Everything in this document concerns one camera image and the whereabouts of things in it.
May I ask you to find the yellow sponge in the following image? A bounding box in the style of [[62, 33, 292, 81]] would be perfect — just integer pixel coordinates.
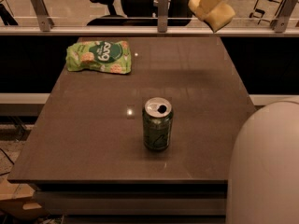
[[188, 0, 235, 33]]

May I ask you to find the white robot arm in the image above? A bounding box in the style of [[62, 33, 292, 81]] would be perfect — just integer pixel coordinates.
[[226, 96, 299, 224]]

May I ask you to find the black office chair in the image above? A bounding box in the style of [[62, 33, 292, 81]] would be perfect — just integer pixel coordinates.
[[86, 0, 196, 27]]

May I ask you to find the wooden chair in background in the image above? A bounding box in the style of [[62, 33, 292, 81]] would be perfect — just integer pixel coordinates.
[[249, 0, 284, 24]]

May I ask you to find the green snack bag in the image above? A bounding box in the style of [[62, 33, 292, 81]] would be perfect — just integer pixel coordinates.
[[65, 41, 132, 75]]

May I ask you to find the green soda can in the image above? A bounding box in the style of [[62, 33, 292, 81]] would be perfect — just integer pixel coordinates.
[[142, 97, 174, 151]]

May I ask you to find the brown table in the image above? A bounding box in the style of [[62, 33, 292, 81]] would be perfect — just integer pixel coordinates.
[[8, 37, 254, 216]]

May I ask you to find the cardboard box on floor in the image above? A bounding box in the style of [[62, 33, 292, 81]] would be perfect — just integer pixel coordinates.
[[0, 177, 48, 221]]

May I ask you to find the right metal railing bracket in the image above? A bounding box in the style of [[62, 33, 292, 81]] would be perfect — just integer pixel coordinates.
[[270, 0, 298, 33]]

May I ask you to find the left metal railing bracket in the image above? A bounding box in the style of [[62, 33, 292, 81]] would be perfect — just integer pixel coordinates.
[[30, 0, 54, 32]]

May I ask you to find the black floor cable left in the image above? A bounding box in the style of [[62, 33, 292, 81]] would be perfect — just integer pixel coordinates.
[[0, 147, 16, 177]]

